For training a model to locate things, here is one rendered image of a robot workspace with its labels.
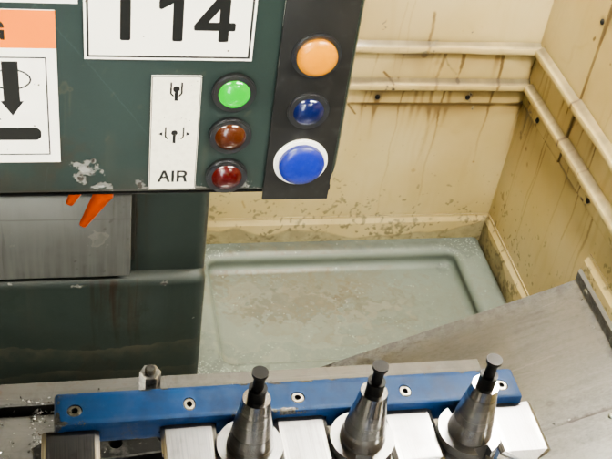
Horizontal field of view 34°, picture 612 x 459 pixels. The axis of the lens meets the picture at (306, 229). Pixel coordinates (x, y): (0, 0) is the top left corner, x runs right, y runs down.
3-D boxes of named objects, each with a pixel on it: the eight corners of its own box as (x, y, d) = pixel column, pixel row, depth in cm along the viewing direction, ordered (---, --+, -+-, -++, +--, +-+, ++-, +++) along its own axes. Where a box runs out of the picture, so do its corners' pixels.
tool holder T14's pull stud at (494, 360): (488, 375, 96) (497, 351, 94) (497, 388, 95) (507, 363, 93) (474, 379, 96) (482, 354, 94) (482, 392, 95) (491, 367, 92)
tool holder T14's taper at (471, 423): (477, 407, 102) (494, 362, 98) (500, 441, 99) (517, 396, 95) (439, 417, 100) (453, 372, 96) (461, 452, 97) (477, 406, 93)
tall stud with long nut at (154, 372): (158, 440, 134) (162, 375, 126) (137, 442, 133) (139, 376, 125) (158, 423, 136) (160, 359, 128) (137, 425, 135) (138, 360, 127)
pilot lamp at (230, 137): (246, 153, 64) (249, 125, 63) (212, 153, 64) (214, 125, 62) (245, 147, 65) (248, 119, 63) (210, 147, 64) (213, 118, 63)
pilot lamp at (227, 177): (242, 192, 66) (245, 166, 65) (209, 192, 66) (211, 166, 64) (240, 187, 67) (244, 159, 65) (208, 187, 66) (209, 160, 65)
